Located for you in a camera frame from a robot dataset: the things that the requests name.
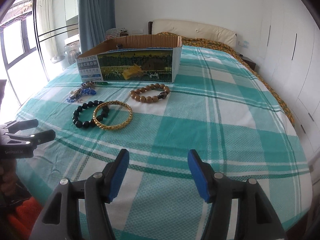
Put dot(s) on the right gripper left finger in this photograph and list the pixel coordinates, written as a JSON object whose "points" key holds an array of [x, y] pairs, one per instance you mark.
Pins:
{"points": [[60, 219]]}

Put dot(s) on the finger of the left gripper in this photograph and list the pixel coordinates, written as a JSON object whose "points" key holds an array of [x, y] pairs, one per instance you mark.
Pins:
{"points": [[15, 126], [41, 137]]}

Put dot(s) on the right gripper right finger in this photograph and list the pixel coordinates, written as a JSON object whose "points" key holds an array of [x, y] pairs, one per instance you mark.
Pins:
{"points": [[256, 218]]}

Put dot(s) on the blue crystal bead strand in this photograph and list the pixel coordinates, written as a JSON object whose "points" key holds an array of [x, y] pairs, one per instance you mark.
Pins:
{"points": [[77, 94]]}

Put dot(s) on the gold bangle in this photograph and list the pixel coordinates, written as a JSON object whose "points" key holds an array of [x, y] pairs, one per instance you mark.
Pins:
{"points": [[112, 115]]}

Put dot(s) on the green pendant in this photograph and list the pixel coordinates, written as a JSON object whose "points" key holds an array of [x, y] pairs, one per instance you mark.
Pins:
{"points": [[101, 83]]}

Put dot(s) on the person's left hand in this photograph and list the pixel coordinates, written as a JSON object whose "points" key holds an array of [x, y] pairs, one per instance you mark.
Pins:
{"points": [[8, 176]]}

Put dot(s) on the orange red trousers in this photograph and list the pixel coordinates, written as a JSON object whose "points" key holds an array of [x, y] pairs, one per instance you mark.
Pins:
{"points": [[24, 216]]}

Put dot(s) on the black framed glass sliding door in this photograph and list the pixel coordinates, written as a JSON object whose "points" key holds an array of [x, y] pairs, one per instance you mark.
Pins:
{"points": [[33, 36]]}

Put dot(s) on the grey washing machine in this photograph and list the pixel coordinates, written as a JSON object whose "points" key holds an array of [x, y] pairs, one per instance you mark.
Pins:
{"points": [[72, 51]]}

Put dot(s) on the open cardboard box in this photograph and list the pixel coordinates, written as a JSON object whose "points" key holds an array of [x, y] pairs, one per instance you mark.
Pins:
{"points": [[144, 58]]}

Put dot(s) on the teal plaid tablecloth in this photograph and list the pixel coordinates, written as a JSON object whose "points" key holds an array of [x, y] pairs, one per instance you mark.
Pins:
{"points": [[215, 106]]}

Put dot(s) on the pile of clothes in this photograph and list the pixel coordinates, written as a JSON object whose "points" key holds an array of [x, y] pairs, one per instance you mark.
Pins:
{"points": [[115, 33]]}

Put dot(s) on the teal blue curtain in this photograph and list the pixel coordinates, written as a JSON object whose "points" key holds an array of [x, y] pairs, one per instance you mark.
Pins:
{"points": [[95, 17]]}

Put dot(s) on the dark wooden right nightstand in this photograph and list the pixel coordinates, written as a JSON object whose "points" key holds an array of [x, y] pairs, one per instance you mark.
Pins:
{"points": [[250, 62]]}

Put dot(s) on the cream padded headboard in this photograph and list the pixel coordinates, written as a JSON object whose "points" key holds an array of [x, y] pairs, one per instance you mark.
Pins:
{"points": [[191, 29]]}

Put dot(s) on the white built-in wardrobe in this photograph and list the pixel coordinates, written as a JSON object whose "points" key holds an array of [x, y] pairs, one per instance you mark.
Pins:
{"points": [[289, 55]]}

